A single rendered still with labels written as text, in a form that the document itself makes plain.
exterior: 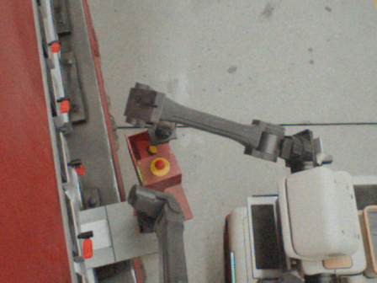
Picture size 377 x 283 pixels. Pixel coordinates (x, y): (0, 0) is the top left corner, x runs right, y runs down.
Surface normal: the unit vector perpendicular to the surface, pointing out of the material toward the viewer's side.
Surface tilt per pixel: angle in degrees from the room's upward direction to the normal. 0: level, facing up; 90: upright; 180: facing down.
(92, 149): 0
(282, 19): 0
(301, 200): 42
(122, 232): 0
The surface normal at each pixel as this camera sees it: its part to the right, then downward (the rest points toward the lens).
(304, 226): -0.66, -0.28
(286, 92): 0.03, -0.40
